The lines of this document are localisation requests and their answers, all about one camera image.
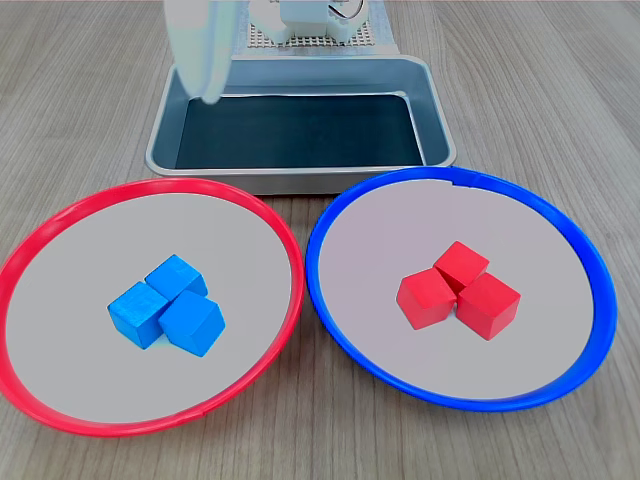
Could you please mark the black tray mat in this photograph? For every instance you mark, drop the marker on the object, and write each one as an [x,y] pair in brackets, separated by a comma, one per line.
[300,135]

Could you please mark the pale perforated base plate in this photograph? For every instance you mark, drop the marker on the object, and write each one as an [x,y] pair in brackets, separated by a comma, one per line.
[360,40]

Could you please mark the blue cube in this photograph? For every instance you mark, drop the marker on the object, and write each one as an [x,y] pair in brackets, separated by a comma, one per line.
[137,312]
[192,322]
[176,277]

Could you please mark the red cube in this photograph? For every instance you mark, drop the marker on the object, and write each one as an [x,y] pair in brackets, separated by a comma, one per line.
[487,307]
[425,300]
[460,265]

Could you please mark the steel tray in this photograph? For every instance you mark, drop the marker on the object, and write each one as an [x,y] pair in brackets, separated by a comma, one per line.
[435,125]

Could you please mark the red-rimmed white plate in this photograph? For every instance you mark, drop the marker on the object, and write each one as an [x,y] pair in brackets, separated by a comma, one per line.
[75,300]

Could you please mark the blue-rimmed white plate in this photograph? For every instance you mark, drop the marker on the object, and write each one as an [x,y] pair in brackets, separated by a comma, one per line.
[525,250]

